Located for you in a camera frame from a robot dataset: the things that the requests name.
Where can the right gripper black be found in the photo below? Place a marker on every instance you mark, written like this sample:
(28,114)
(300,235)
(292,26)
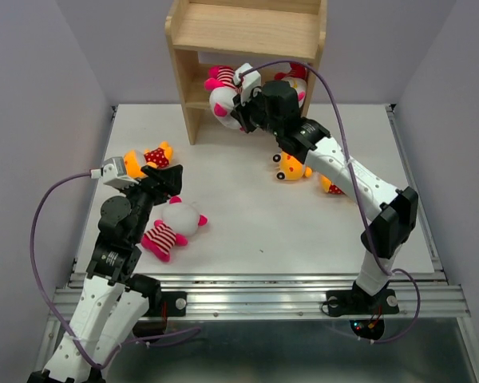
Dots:
(241,111)

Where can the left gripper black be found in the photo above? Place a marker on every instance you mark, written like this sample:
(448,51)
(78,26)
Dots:
(168,179)

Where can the white pink plush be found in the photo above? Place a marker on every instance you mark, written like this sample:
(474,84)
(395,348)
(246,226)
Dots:
(178,222)
(296,77)
(221,94)

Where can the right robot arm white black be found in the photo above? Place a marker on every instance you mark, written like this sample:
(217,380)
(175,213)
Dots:
(388,213)

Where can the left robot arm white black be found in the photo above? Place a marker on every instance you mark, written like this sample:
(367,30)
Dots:
(113,296)

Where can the wooden shelf unit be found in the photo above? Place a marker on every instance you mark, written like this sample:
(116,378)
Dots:
(245,30)

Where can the orange plush at left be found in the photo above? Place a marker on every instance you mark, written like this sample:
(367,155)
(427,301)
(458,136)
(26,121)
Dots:
(159,157)

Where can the orange plush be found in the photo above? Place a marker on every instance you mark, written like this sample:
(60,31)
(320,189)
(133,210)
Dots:
(159,157)
(329,187)

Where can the orange plush facing up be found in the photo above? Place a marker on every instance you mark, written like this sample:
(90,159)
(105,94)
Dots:
(289,168)

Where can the orange plush far right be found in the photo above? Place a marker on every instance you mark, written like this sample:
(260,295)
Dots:
(329,187)

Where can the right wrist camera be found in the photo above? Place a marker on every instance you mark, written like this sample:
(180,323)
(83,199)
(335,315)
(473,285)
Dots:
(246,79)

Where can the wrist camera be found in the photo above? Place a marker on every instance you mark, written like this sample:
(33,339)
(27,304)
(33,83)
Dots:
(246,79)
(114,174)

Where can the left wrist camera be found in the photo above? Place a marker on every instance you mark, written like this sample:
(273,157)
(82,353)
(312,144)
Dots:
(114,174)

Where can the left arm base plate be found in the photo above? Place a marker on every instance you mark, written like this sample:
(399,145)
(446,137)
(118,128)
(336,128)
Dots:
(167,304)

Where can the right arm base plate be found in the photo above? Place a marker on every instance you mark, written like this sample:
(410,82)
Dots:
(357,303)

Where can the aluminium mounting rail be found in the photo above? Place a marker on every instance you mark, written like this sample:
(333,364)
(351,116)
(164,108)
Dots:
(299,296)

